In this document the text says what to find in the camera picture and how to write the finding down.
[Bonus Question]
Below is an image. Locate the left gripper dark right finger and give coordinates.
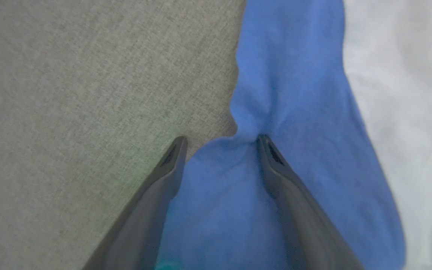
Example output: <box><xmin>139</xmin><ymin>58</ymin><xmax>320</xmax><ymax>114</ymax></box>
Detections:
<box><xmin>257</xmin><ymin>134</ymin><xmax>365</xmax><ymax>270</ymax></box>

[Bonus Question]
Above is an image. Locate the grey fabric sofa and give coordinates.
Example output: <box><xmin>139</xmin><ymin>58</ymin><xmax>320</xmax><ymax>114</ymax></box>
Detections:
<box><xmin>0</xmin><ymin>0</ymin><xmax>247</xmax><ymax>270</ymax></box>

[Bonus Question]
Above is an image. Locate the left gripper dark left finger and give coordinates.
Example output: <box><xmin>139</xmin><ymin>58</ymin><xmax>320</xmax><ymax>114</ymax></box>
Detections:
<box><xmin>82</xmin><ymin>136</ymin><xmax>189</xmax><ymax>270</ymax></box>

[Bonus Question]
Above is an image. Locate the white garment with blue sleeves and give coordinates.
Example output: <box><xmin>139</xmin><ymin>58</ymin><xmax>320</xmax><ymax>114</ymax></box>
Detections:
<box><xmin>155</xmin><ymin>0</ymin><xmax>432</xmax><ymax>270</ymax></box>

